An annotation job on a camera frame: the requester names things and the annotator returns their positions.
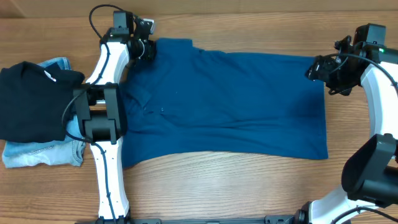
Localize blue polo shirt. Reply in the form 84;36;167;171
120;39;328;168

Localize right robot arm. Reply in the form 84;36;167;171
264;23;397;224

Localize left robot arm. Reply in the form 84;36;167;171
73;7;156;223

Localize folded black shirt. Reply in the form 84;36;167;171
1;62;85;143

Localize folded light blue jeans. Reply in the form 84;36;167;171
2;57;85;168

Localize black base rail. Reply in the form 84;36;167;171
74;213;352;224

